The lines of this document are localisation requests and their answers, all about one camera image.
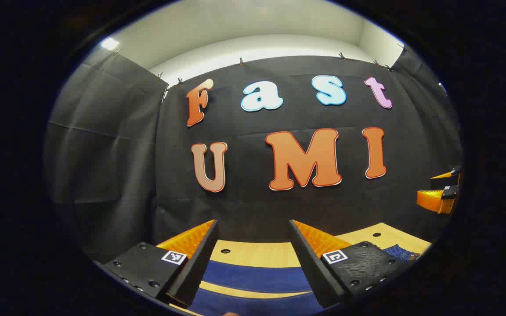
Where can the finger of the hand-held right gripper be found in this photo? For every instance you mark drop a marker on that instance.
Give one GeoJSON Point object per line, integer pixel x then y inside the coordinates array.
{"type": "Point", "coordinates": [433, 199]}
{"type": "Point", "coordinates": [446, 174]}

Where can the row of black cloth clips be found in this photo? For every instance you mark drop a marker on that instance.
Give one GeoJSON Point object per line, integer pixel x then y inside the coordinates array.
{"type": "Point", "coordinates": [240, 62]}

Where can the black backdrop cloth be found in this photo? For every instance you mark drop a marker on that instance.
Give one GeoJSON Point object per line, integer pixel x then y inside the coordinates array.
{"type": "Point", "coordinates": [244, 206]}

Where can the blue denim jeans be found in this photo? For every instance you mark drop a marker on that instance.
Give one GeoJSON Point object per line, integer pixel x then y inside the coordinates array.
{"type": "Point", "coordinates": [257, 276]}

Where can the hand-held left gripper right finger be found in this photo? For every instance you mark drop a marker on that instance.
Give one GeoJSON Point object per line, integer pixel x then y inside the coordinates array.
{"type": "Point", "coordinates": [312, 267]}

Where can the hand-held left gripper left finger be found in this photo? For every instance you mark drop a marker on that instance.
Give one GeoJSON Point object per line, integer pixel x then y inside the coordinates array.
{"type": "Point", "coordinates": [196, 267]}

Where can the ceiling light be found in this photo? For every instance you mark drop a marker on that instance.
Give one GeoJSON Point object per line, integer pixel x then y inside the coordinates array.
{"type": "Point", "coordinates": [110, 43]}

